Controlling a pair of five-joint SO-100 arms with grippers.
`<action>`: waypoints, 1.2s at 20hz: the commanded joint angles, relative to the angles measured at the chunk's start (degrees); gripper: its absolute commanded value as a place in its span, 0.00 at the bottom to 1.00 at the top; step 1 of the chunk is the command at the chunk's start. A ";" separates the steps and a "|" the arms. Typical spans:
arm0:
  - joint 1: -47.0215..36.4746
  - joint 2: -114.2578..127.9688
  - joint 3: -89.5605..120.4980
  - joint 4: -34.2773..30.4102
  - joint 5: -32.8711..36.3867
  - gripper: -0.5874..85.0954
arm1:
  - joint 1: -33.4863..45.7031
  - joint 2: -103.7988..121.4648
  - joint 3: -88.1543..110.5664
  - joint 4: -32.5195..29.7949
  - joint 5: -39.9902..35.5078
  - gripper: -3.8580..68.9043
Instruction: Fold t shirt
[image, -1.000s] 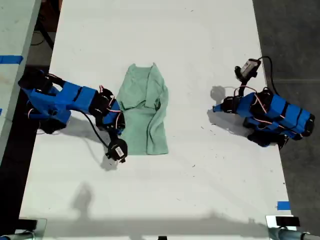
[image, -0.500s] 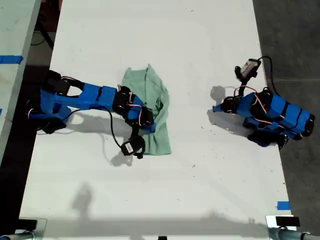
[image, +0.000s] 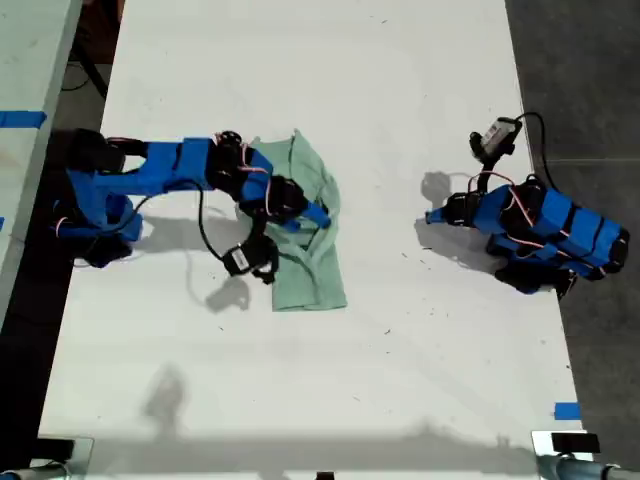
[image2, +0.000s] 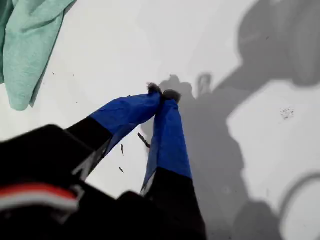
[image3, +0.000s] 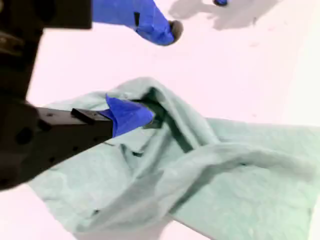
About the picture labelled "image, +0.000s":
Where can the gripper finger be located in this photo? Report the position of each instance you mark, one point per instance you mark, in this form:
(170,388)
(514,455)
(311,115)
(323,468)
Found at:
(436,220)
(441,212)
(291,225)
(317,215)

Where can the pale green T-shirt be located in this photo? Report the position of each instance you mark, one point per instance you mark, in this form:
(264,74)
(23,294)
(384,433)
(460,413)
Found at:
(320,280)

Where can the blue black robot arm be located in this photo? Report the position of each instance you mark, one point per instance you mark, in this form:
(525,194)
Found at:
(165,165)
(560,230)

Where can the small blue tape patch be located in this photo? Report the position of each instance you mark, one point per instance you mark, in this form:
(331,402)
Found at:
(567,411)

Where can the black clamp block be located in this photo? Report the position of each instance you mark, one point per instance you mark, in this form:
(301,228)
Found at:
(55,449)
(575,442)

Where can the long blue tape strip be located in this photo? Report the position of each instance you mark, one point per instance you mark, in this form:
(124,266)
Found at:
(22,119)

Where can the pale side table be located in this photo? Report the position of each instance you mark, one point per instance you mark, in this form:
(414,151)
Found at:
(25,100)

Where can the grey metal pipe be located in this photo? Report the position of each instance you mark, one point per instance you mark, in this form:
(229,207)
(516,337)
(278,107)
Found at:
(585,470)
(35,472)

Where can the short black camera stalk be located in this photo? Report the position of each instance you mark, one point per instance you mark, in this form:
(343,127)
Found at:
(484,176)
(260,229)

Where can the black camera box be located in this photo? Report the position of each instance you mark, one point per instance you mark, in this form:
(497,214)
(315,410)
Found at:
(496,136)
(247,259)

